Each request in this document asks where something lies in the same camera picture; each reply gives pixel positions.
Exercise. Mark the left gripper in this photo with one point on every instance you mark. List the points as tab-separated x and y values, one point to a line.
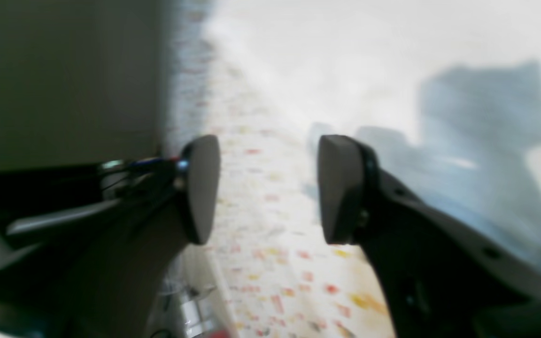
78	260

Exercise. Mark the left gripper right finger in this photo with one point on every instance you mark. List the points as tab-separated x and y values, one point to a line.
348	178

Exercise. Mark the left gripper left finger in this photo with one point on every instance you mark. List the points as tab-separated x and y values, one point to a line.
199	168

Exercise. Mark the white printed T-shirt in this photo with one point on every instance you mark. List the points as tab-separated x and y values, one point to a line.
448	92

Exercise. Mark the terrazzo pattern tablecloth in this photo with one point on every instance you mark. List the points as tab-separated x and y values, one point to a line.
274	274

